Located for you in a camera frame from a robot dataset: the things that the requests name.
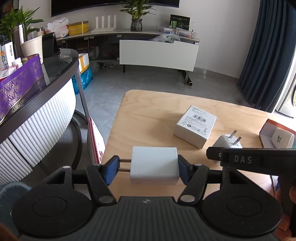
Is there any white plug adapter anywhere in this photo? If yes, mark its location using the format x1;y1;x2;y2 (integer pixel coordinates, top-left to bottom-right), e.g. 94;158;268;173
212;130;244;166

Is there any white curved tv cabinet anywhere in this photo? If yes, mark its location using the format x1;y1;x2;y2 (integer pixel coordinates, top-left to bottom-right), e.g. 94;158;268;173
55;28;200;80

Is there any box with white device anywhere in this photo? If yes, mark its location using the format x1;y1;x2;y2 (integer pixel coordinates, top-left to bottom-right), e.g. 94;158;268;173
258;119;296;150

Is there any black box with green print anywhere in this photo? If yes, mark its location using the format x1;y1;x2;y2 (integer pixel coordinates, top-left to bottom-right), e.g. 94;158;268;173
169;14;190;30

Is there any curved ribbed white counter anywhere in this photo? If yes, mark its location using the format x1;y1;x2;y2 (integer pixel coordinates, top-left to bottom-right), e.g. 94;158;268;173
0;49;92;186

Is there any person's right hand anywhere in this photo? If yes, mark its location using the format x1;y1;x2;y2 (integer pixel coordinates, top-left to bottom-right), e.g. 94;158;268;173
274;183;296;241

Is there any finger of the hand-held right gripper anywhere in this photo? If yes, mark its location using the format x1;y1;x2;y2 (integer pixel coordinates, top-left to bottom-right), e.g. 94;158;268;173
206;146;222;161

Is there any green plant in dark vase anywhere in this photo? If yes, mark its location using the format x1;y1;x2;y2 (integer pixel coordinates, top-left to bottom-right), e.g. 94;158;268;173
119;0;158;32

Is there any clear plastic organizer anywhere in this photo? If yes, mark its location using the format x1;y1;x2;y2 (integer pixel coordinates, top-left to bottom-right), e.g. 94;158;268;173
158;24;198;39

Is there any small white barcode box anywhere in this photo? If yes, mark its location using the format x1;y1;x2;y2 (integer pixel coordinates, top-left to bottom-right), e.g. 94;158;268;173
0;41;14;70

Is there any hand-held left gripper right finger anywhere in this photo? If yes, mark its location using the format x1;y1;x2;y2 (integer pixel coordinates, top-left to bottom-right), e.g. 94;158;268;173
177;154;250;204

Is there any grey-blue round thing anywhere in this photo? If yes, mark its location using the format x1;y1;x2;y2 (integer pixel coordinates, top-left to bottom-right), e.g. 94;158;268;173
0;182;31;234

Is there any leafy green plant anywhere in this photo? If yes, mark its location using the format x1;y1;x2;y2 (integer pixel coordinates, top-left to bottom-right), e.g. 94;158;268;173
0;6;44;42

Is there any black television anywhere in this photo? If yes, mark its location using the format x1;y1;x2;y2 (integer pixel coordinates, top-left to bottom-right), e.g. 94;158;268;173
51;0;180;18

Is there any red spiral notebook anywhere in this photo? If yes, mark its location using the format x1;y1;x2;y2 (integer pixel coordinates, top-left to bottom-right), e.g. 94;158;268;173
88;117;106;164

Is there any purple patterned box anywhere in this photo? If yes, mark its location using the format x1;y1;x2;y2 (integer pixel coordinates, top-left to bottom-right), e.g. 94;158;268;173
0;54;47;121

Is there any white charger with prongs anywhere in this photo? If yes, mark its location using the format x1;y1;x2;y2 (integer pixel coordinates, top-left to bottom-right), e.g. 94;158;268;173
118;146;180;186

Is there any yellow box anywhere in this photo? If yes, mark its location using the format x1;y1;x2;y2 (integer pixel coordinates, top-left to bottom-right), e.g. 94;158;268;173
68;21;89;36

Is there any crumpled bag on cabinet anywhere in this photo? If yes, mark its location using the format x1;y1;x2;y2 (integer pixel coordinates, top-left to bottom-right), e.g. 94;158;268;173
148;32;181;43

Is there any white plastic bag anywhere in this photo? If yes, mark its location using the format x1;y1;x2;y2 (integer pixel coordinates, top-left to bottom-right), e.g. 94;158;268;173
45;17;70;38

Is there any white router with antennas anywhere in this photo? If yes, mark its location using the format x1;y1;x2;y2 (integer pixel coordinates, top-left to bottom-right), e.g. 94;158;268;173
91;15;116;33

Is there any blue plastic bag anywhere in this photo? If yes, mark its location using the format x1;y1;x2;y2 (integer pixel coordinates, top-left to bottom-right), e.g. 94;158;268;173
72;66;94;94

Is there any dark blue curtain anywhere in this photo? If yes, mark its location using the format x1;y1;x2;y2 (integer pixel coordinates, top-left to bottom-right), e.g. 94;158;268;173
236;0;293;113

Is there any black stand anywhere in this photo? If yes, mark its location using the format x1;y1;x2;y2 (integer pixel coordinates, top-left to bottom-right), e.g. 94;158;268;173
42;32;60;58

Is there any white cardboard charger box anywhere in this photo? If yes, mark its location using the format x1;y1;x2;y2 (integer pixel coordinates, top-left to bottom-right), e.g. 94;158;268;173
173;105;217;149

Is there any steel thermos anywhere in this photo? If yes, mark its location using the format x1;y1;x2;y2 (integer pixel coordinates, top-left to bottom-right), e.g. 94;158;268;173
13;24;28;58

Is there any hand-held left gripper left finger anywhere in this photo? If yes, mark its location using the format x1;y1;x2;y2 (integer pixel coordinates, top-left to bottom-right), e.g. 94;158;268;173
45;155;120;205

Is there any cardboard box with orange tape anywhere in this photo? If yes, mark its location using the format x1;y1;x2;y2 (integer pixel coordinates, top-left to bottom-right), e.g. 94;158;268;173
77;53;90;73

